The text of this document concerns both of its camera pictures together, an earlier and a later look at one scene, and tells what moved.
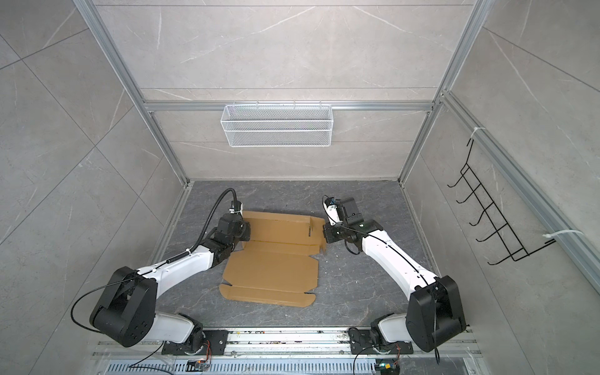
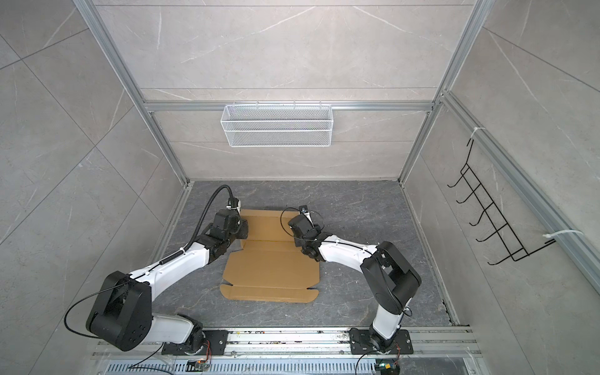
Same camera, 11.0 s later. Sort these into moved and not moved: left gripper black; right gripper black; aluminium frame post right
Moved: right gripper black
Not moved: left gripper black; aluminium frame post right
